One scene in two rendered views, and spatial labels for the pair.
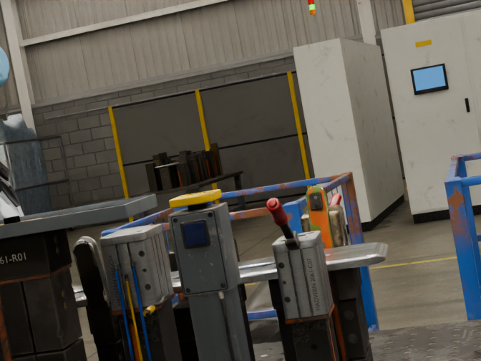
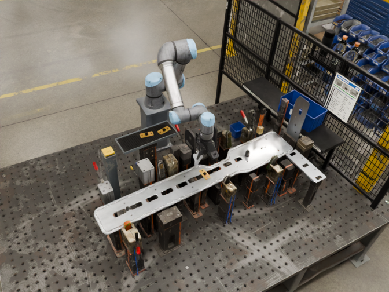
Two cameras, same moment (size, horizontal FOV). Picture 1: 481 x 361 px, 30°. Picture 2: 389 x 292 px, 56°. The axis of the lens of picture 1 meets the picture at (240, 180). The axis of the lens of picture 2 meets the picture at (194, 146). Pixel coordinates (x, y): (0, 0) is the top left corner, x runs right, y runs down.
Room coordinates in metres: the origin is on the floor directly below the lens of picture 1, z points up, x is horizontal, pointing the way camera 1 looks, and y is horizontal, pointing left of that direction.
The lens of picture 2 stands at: (2.62, -0.69, 2.74)
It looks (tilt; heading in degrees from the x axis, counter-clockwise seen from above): 45 degrees down; 133
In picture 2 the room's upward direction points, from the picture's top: 4 degrees clockwise
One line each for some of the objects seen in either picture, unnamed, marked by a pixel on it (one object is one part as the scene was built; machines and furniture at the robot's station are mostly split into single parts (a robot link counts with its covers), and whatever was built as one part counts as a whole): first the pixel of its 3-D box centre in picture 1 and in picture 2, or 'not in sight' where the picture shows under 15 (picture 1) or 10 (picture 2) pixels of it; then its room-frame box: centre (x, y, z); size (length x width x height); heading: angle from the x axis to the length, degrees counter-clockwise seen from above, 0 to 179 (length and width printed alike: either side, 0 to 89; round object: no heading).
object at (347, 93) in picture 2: not in sight; (342, 97); (1.96, 1.45, 1.30); 0.23 x 0.02 x 0.31; 168
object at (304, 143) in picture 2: not in sight; (299, 158); (1.93, 1.17, 0.88); 0.08 x 0.08 x 0.36; 78
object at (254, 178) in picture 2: not in sight; (251, 191); (1.87, 0.70, 0.84); 0.11 x 0.08 x 0.29; 168
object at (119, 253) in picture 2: (354, 342); (114, 232); (1.52, -0.14, 0.84); 0.18 x 0.06 x 0.29; 168
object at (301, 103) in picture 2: not in sight; (297, 118); (1.81, 1.18, 1.17); 0.12 x 0.01 x 0.34; 168
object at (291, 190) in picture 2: not in sight; (293, 174); (1.97, 1.04, 0.84); 0.11 x 0.06 x 0.29; 168
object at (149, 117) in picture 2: not in sight; (155, 124); (0.98, 0.62, 0.90); 0.21 x 0.21 x 0.40; 74
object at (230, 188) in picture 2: not in sight; (226, 201); (1.83, 0.50, 0.87); 0.12 x 0.09 x 0.35; 168
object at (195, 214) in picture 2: not in sight; (193, 194); (1.63, 0.39, 0.84); 0.17 x 0.06 x 0.29; 168
